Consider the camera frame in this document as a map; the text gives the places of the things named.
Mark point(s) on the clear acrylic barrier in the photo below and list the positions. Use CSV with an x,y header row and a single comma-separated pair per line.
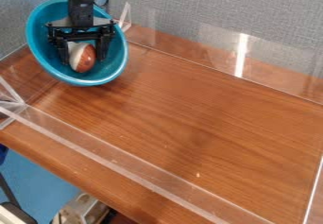
x,y
203,136

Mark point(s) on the blue plastic bowl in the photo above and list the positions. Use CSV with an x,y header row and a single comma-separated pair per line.
x,y
103,72

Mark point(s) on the brown and white toy mushroom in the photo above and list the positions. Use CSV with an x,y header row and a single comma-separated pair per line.
x,y
82,56

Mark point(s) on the grey box under table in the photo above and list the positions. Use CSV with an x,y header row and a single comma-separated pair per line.
x,y
82,210

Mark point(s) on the black and white chair part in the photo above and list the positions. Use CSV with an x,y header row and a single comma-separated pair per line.
x,y
11,212

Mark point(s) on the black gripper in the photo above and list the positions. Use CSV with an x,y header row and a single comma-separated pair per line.
x,y
80,26

